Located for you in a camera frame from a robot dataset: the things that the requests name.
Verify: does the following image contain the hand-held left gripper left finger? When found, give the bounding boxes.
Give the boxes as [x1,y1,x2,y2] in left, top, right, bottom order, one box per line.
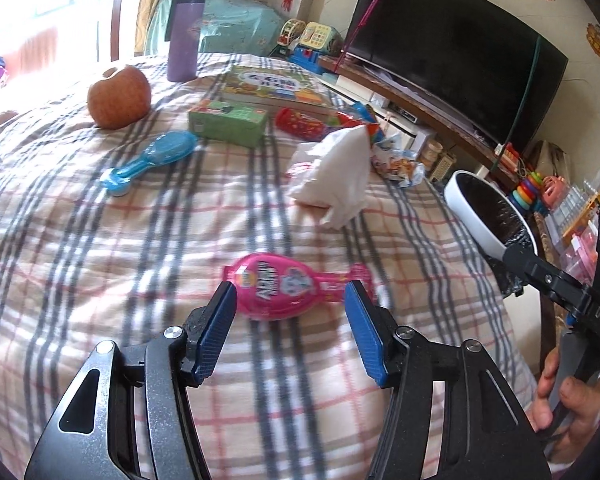
[24,281,237,480]

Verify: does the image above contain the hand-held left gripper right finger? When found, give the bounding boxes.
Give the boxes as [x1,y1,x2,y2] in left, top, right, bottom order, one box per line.
[343,280,552,480]

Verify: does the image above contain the black bin liner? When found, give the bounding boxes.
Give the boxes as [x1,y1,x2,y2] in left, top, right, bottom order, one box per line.
[462,180,538,301]

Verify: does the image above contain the white trash bin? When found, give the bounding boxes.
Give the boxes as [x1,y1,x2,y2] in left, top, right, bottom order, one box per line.
[443,170,540,261]

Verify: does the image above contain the person's right hand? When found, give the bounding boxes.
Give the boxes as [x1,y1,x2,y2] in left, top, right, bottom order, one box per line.
[527,348,600,466]

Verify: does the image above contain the clear plastic storage boxes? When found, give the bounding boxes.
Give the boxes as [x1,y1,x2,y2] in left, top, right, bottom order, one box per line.
[545,175,600,291]

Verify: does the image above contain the pink plastic toy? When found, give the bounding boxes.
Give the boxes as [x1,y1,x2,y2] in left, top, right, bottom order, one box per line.
[542,175,567,207]

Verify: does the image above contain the plaid blanket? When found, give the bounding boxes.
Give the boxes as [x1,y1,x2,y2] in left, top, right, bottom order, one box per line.
[0,52,538,480]

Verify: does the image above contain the beige paper bag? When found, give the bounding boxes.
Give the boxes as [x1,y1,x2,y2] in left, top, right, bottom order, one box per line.
[525,140,571,181]

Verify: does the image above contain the red toy phone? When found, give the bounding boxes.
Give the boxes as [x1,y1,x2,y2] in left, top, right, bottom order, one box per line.
[495,142,523,173]

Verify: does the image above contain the white tissue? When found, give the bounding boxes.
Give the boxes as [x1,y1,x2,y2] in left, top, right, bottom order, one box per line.
[285,125,371,229]

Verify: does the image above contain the colourful snack wrapper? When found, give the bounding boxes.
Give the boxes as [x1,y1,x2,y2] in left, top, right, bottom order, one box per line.
[370,132,426,188]

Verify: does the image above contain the blue hairbrush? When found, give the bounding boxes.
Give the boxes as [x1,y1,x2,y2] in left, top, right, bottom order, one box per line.
[99,130,199,196]

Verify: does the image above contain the green carton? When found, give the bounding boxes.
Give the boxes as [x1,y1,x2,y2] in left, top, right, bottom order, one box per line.
[187,100,270,148]

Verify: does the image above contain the red snack tube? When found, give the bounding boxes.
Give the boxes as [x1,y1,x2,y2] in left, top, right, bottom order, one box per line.
[275,106,331,142]

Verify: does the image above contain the apple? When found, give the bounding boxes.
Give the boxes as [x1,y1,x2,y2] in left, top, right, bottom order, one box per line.
[88,65,152,130]

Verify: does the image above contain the black television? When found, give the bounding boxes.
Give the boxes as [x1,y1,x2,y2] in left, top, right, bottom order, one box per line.
[343,0,570,148]

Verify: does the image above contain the children's book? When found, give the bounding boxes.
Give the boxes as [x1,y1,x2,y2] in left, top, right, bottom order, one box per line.
[220,65,337,111]

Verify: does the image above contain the purple bottle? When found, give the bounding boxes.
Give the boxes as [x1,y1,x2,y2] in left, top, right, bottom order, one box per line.
[166,0,207,82]

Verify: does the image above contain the yellow toy phone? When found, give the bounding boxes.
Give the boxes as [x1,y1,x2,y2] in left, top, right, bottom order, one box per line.
[300,22,343,56]

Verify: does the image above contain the teal dust cover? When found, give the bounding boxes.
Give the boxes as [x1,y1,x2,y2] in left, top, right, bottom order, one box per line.
[142,0,286,58]

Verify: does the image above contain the yellow toy wheel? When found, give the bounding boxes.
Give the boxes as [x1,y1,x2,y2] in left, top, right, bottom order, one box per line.
[277,18,303,48]

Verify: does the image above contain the rainbow stacking ring toy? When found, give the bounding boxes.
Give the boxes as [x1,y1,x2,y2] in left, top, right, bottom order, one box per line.
[511,172,546,211]

